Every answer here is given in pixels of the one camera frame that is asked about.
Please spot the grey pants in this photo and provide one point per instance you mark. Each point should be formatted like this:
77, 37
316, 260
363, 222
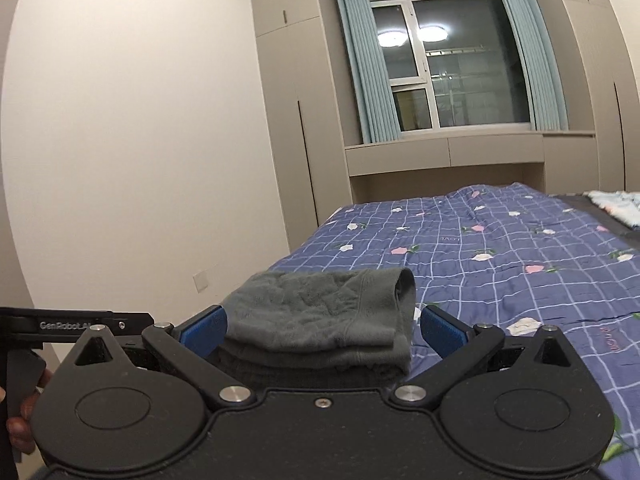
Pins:
310, 310

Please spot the beige wall socket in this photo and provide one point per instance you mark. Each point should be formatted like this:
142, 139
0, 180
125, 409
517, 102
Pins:
202, 280

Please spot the light blue patterned blanket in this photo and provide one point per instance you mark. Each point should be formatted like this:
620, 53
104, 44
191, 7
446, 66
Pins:
617, 206

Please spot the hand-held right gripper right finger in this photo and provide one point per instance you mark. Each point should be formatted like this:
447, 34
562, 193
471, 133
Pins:
442, 332

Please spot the window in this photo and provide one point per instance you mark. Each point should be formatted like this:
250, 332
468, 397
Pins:
450, 60

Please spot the dark grey mattress cover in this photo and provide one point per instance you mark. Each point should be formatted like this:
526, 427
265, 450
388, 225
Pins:
580, 202

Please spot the light blue curtain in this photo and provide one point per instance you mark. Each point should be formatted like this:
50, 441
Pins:
535, 55
370, 70

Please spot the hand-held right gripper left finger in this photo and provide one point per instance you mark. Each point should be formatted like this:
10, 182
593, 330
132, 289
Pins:
205, 332

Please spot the person's left hand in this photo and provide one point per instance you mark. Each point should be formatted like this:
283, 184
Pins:
20, 427

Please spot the blue plaid floral bedsheet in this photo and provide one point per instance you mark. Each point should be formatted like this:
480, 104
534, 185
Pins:
500, 270

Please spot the beige window sill cabinet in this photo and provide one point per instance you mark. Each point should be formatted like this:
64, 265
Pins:
440, 152

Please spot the beige wardrobe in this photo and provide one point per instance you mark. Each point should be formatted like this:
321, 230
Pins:
590, 85
295, 110

